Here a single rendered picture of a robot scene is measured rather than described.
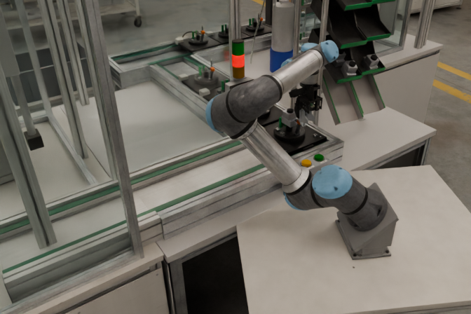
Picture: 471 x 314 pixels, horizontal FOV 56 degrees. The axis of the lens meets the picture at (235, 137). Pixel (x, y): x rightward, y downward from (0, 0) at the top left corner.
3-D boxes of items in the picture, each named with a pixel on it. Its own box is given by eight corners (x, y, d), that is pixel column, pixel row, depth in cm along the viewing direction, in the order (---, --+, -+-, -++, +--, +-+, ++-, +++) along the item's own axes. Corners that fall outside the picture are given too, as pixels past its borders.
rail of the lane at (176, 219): (342, 160, 201) (344, 139, 195) (165, 240, 160) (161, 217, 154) (333, 154, 205) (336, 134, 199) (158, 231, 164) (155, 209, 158)
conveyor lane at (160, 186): (324, 157, 203) (326, 139, 198) (158, 230, 164) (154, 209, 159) (285, 131, 223) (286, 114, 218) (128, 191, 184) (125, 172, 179)
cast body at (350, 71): (354, 79, 196) (359, 68, 191) (345, 79, 195) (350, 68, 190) (347, 65, 201) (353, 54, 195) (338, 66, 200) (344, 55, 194)
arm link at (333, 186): (362, 212, 141) (336, 190, 135) (329, 215, 151) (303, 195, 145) (369, 179, 147) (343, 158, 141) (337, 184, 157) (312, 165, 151)
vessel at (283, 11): (297, 49, 281) (301, -12, 262) (280, 54, 275) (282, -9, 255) (284, 43, 291) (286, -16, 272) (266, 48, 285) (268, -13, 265)
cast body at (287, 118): (298, 125, 196) (298, 111, 192) (290, 127, 194) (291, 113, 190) (285, 117, 202) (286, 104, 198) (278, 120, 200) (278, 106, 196)
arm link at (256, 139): (329, 215, 149) (221, 103, 130) (298, 218, 160) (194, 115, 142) (340, 187, 156) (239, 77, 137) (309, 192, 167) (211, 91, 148)
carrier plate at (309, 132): (326, 141, 198) (326, 137, 197) (284, 158, 187) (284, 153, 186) (291, 120, 215) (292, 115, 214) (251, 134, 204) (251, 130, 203)
